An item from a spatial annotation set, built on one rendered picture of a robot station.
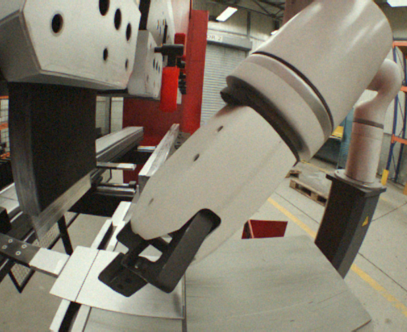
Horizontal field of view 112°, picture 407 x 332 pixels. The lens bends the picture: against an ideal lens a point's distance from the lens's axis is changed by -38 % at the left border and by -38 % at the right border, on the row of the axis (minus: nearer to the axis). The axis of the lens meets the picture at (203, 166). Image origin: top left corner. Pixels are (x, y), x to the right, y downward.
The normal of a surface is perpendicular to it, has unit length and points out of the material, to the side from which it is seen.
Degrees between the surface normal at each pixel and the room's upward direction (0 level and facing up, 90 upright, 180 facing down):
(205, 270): 0
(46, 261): 0
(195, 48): 90
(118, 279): 90
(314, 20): 61
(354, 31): 82
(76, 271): 0
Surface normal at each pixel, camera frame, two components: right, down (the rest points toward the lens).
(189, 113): 0.07, 0.27
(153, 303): 0.07, -0.96
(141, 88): 0.00, 0.87
